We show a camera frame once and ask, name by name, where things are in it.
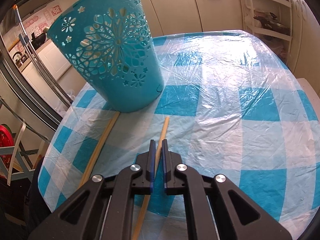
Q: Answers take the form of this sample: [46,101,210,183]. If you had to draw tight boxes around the bamboo chopstick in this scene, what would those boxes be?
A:
[78,112,120,189]
[131,116,170,240]

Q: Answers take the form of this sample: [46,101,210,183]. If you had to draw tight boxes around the cream kitchen cabinets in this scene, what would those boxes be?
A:
[21,0,320,93]

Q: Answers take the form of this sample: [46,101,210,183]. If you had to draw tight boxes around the blue white checkered tablecloth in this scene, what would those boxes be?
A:
[38,31,319,239]

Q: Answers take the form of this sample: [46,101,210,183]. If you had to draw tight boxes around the white folding stool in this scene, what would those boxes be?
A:
[1,120,49,185]

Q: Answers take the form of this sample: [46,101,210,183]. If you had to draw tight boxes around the metal mop pole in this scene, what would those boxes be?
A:
[12,4,73,108]

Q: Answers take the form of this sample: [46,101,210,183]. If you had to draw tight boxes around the teal perforated plastic basket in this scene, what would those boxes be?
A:
[47,0,164,113]

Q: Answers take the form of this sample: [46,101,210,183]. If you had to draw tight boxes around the black frying pan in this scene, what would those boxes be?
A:
[31,33,47,50]

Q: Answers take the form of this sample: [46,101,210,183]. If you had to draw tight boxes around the white shelf cart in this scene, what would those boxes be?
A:
[240,0,292,63]

